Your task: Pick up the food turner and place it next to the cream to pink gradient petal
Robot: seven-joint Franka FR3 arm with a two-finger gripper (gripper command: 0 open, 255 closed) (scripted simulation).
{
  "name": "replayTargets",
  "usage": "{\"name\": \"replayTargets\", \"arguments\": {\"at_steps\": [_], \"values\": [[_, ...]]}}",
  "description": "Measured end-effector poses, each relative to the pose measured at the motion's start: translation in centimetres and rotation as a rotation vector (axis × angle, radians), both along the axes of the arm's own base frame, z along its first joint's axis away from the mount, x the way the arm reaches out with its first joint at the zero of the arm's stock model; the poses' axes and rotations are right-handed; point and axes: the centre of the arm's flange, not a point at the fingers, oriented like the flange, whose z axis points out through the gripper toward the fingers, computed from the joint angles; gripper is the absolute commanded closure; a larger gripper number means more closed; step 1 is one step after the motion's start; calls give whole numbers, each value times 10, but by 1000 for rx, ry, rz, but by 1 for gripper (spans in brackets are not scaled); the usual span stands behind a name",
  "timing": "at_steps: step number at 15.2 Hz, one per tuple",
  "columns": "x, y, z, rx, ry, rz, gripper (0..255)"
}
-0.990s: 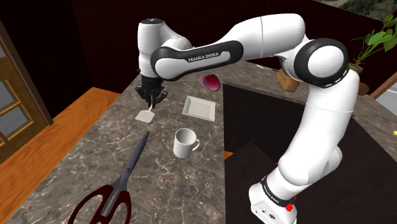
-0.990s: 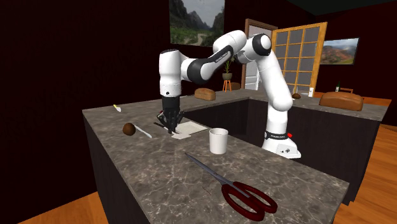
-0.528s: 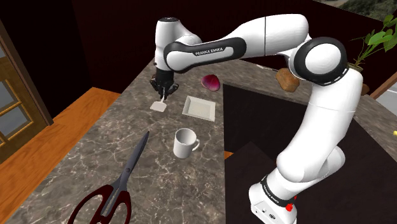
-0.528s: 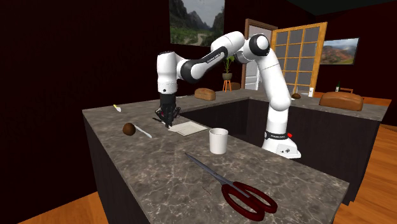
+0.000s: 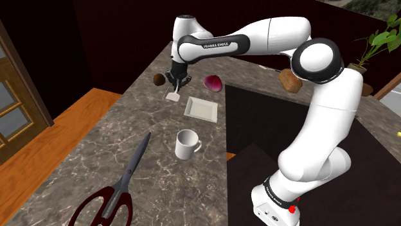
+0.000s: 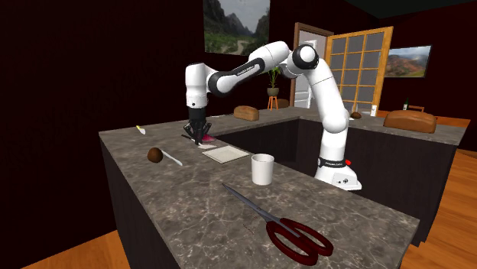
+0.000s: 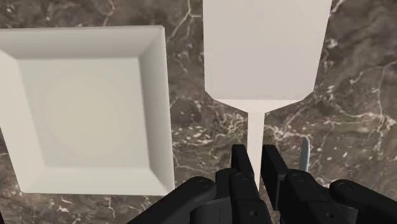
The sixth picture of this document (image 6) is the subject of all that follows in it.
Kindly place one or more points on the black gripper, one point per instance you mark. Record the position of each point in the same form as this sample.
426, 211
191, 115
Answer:
196, 116

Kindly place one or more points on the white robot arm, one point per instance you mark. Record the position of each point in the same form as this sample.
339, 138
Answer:
330, 100

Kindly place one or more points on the thin black pen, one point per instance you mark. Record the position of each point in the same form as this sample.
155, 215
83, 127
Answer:
187, 138

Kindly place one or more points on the pink flat object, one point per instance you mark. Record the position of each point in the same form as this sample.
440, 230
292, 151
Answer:
209, 138

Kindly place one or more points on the small white napkin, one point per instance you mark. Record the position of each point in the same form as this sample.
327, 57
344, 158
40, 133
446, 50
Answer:
206, 146

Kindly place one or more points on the white square plate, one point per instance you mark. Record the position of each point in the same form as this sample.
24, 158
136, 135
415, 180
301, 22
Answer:
225, 154

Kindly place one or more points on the brown round fruit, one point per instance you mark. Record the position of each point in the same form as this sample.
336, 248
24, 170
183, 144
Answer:
154, 155

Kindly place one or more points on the small brown bread loaf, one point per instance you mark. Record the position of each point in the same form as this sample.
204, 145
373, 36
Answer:
246, 113

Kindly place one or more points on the small yellow white utensil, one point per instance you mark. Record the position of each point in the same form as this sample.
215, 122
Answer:
141, 130

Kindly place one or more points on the white cup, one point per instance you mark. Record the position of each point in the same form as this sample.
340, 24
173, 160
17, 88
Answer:
262, 171

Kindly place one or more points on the potted plant on orange stool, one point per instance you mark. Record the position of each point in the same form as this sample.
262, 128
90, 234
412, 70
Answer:
272, 91

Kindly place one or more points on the small dark brown potato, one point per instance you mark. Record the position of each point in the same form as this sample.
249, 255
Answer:
356, 115

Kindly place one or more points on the wooden door with glass panes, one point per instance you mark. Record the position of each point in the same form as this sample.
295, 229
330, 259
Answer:
387, 67

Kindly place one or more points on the dark green bottle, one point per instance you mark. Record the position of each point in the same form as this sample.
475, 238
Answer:
405, 105

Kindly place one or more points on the large brown bread loaf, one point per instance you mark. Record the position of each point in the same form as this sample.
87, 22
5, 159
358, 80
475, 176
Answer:
410, 122

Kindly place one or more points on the mountain valley wall picture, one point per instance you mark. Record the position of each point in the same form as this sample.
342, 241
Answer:
227, 29

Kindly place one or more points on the brown door frame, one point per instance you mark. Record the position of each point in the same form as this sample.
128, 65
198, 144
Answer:
296, 37

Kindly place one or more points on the red hills wall picture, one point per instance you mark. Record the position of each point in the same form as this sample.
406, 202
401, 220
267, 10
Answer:
406, 61

